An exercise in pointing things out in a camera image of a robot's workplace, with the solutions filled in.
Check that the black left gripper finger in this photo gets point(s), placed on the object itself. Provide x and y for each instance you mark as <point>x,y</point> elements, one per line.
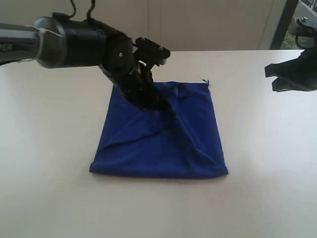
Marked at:
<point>163,105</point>

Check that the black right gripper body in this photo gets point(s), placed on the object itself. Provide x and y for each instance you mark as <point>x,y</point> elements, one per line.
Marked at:
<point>302,72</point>

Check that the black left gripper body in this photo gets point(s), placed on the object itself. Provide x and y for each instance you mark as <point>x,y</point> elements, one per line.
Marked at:
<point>132,78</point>

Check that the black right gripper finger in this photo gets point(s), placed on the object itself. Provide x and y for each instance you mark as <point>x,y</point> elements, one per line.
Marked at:
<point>275,69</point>
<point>281,85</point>

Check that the blue microfiber cloth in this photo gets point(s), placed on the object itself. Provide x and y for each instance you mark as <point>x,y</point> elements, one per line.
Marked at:
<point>183,143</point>

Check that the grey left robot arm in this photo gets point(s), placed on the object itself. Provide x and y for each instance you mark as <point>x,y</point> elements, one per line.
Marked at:
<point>59,42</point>

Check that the green tree outside window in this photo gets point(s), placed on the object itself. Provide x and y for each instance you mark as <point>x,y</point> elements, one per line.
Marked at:
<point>288,42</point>

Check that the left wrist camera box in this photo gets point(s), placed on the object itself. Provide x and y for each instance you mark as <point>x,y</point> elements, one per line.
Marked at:
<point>150,52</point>

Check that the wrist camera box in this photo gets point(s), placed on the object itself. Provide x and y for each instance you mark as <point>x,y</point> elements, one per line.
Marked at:
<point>303,27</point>
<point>150,52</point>

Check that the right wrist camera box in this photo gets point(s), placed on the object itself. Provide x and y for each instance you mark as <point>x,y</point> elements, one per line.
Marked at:
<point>303,27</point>

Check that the black window frame post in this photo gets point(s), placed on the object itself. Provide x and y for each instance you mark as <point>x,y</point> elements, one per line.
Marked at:
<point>283,24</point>

